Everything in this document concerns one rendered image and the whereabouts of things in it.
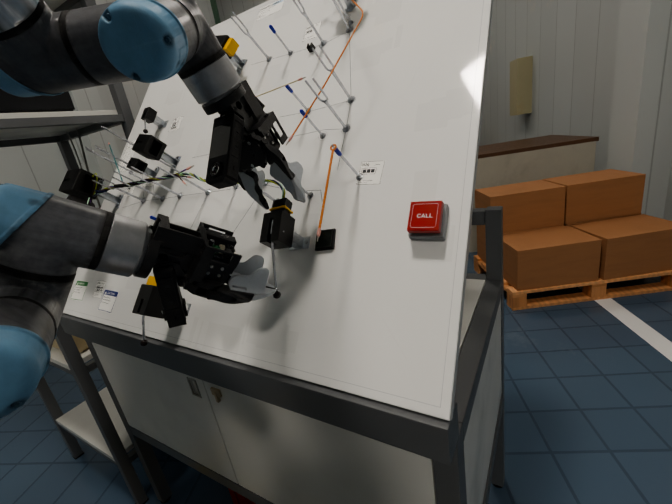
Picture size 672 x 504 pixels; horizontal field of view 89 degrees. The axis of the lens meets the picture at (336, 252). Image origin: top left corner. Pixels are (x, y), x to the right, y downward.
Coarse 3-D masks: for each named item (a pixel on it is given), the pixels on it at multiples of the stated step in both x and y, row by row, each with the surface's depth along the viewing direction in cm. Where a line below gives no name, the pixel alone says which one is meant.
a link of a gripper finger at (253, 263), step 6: (252, 258) 56; (258, 258) 56; (240, 264) 55; (246, 264) 56; (252, 264) 56; (258, 264) 57; (234, 270) 56; (240, 270) 56; (246, 270) 56; (252, 270) 57
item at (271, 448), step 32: (224, 416) 83; (256, 416) 76; (288, 416) 69; (256, 448) 81; (288, 448) 74; (320, 448) 68; (352, 448) 63; (384, 448) 58; (256, 480) 87; (288, 480) 79; (320, 480) 72; (352, 480) 66; (384, 480) 61; (416, 480) 57
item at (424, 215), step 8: (416, 208) 54; (424, 208) 53; (432, 208) 52; (440, 208) 52; (416, 216) 53; (424, 216) 53; (432, 216) 52; (440, 216) 52; (408, 224) 54; (416, 224) 53; (424, 224) 52; (432, 224) 52; (440, 224) 52; (408, 232) 54; (416, 232) 53; (424, 232) 53; (432, 232) 52
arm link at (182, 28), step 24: (120, 0) 35; (144, 0) 35; (168, 0) 40; (72, 24) 36; (96, 24) 36; (120, 24) 34; (144, 24) 34; (168, 24) 36; (192, 24) 42; (72, 48) 36; (96, 48) 36; (120, 48) 35; (144, 48) 35; (168, 48) 36; (192, 48) 42; (96, 72) 38; (120, 72) 39; (144, 72) 37; (168, 72) 37
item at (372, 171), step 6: (366, 162) 66; (372, 162) 65; (378, 162) 65; (384, 162) 64; (360, 168) 66; (366, 168) 65; (372, 168) 65; (378, 168) 64; (366, 174) 65; (372, 174) 64; (378, 174) 64; (360, 180) 65; (366, 180) 65; (372, 180) 64; (378, 180) 63
